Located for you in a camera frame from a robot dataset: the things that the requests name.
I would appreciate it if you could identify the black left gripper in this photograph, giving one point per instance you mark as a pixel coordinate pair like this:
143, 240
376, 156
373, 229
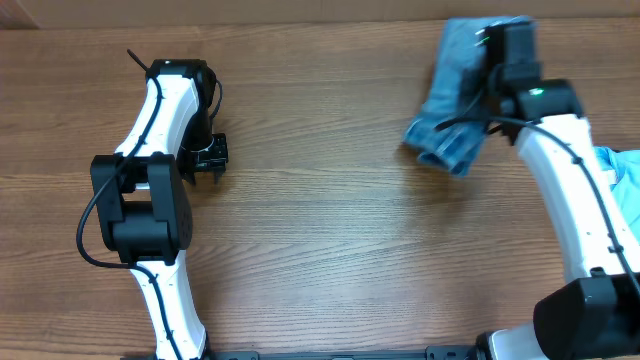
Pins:
217, 161

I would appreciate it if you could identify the blue denim jeans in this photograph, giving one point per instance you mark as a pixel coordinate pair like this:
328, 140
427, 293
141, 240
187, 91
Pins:
456, 89

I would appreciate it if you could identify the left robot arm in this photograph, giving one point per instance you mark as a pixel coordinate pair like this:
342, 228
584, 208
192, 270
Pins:
142, 205

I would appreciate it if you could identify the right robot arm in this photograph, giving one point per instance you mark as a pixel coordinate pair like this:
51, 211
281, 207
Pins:
596, 313

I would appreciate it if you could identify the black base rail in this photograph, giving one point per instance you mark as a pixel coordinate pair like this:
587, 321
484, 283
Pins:
447, 352

